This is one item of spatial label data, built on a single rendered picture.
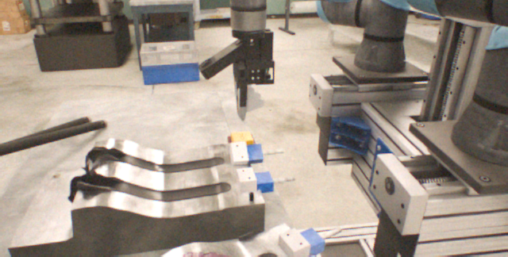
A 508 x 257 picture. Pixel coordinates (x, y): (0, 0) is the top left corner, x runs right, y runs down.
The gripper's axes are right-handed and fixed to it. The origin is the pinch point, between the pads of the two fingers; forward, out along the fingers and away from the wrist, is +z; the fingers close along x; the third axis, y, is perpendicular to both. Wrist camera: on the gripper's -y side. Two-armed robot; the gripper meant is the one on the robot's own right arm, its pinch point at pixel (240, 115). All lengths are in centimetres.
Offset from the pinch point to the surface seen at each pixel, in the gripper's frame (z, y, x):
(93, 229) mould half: 13.2, -32.0, -17.7
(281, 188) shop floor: 101, 42, 100
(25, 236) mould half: 15, -45, -15
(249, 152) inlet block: 9.7, 2.1, -1.2
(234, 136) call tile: 17.2, 1.8, 20.9
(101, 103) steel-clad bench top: 21, -45, 65
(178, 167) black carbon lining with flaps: 13.1, -15.2, 0.6
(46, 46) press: 70, -164, 372
